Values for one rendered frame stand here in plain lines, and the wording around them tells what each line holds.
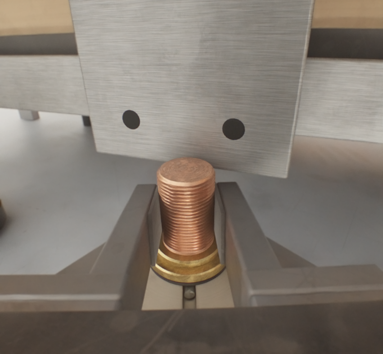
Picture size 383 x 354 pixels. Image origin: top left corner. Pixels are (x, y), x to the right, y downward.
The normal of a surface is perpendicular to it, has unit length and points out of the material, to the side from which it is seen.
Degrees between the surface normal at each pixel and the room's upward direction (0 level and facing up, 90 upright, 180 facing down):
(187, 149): 90
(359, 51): 90
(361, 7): 90
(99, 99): 90
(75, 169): 180
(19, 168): 180
